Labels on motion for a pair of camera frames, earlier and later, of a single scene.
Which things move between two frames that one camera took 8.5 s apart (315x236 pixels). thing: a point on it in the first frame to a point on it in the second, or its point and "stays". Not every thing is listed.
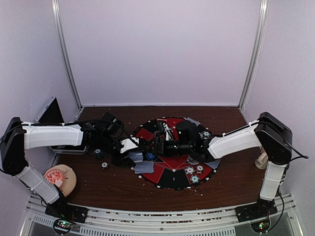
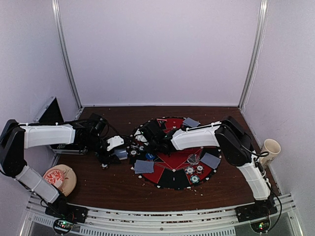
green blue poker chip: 194,179 stays
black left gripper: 120,161 to 107,158
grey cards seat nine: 214,164 stays
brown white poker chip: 200,169 stays
